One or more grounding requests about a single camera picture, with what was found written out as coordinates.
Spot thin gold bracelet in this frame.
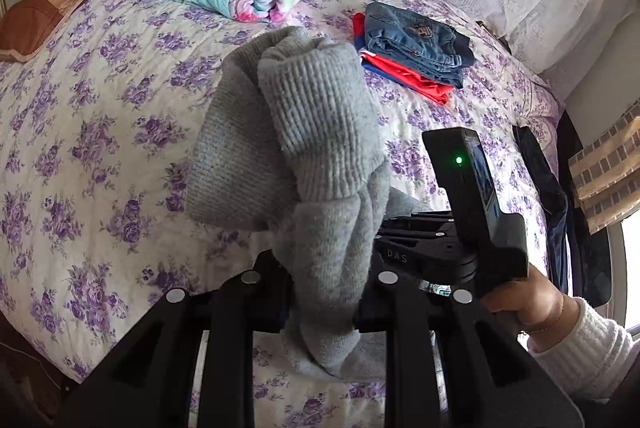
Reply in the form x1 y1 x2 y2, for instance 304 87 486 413
520 295 567 337

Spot person's right forearm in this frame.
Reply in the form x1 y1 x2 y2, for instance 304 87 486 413
525 295 633 405

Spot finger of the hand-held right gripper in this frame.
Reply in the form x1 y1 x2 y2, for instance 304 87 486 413
374 211 457 243

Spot purple floral bedspread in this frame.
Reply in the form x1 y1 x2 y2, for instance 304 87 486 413
0 0 563 428

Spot dark navy pants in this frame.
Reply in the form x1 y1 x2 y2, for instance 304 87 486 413
512 124 608 309

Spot grey sweatpants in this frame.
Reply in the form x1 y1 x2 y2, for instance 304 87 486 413
185 26 437 381

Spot person's right hand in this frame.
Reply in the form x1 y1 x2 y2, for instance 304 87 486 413
482 265 567 340

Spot brick pattern curtain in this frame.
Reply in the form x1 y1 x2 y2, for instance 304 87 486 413
567 113 640 236

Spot folded red garment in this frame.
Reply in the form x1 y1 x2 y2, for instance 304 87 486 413
352 13 453 106

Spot folded blue jeans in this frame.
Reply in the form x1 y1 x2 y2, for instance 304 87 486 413
364 2 475 89

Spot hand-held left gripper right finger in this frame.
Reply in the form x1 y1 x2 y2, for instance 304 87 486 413
355 270 586 428

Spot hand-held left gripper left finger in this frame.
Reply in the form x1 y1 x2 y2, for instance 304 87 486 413
55 253 291 428

